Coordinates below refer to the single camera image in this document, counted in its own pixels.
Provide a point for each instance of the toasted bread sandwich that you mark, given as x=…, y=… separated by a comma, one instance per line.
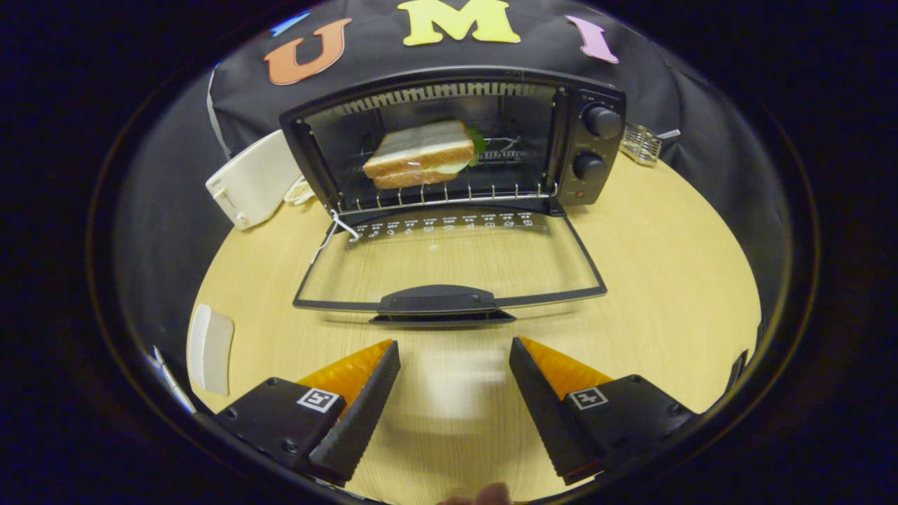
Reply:
x=417, y=151

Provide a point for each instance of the white pop-up toaster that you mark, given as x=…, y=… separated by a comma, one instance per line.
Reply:
x=256, y=179

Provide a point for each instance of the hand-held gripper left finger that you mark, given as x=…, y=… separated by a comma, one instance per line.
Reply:
x=365, y=414

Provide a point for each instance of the black toaster oven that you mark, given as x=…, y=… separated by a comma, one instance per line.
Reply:
x=596, y=154

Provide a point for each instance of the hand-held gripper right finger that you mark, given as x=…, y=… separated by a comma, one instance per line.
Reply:
x=544, y=414

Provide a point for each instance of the white rectangular plate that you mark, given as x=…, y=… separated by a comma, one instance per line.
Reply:
x=210, y=347

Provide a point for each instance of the metal spoon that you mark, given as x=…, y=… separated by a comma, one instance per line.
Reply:
x=670, y=133

